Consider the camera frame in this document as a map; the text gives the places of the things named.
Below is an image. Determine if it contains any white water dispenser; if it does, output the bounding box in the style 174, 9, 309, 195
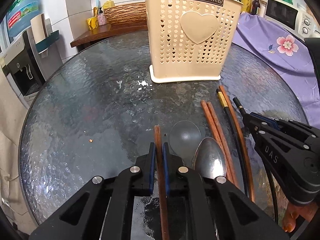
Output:
0, 30, 46, 108

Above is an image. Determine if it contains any white microwave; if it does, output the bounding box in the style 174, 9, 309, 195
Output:
264, 0, 313, 35

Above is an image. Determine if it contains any small floral bottle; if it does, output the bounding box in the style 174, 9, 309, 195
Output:
97, 7, 107, 26

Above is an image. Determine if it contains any woven basin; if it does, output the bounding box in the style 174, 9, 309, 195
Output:
103, 2, 147, 26

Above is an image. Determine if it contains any beige plastic utensil holder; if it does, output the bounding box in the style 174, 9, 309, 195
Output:
143, 0, 244, 83

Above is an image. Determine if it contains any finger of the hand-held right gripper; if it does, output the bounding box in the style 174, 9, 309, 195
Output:
250, 113, 320, 143
243, 115, 282, 144

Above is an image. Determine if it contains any brown glass bottle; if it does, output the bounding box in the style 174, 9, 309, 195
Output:
251, 0, 262, 15

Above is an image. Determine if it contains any person's right hand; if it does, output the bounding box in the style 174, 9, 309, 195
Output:
282, 201, 315, 233

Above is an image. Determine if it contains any yellow cup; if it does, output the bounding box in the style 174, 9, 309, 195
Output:
87, 16, 99, 30

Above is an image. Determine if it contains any dark wooden side table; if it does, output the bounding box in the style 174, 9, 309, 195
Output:
70, 25, 149, 48

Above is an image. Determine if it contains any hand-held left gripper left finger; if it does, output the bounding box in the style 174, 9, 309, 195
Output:
29, 142, 157, 240

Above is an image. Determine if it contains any brown wooden chopstick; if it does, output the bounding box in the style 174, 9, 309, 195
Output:
201, 100, 237, 184
154, 125, 171, 240
206, 102, 240, 188
219, 85, 256, 203

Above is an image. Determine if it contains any metal spoon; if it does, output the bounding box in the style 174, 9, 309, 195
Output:
192, 137, 227, 180

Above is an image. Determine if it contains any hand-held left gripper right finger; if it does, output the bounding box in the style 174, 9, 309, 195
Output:
162, 142, 290, 240

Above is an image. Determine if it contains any blue water bottle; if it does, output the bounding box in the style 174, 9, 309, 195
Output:
6, 0, 40, 38

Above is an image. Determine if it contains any black chopstick with gold band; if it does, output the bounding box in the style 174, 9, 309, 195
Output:
216, 89, 251, 198
233, 97, 279, 230

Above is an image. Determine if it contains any teal wall holder with roll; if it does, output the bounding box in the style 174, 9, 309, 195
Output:
30, 14, 60, 55

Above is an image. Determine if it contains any purple floral cloth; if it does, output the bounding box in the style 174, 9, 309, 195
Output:
234, 12, 320, 129

